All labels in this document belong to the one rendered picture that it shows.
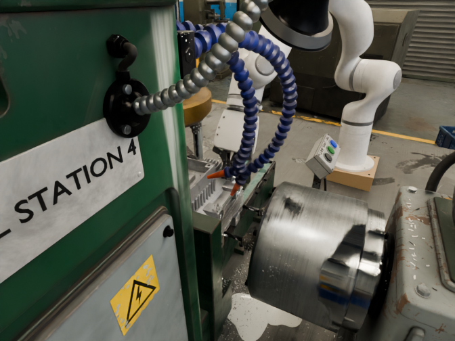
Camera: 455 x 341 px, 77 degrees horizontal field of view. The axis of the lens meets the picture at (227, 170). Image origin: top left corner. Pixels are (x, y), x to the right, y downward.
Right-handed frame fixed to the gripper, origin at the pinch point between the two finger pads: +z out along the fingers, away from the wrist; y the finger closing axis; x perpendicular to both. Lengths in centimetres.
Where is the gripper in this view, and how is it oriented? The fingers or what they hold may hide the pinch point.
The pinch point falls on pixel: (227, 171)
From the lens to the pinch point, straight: 72.6
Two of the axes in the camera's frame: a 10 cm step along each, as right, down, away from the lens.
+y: -9.0, -2.3, 3.8
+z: -2.2, 9.7, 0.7
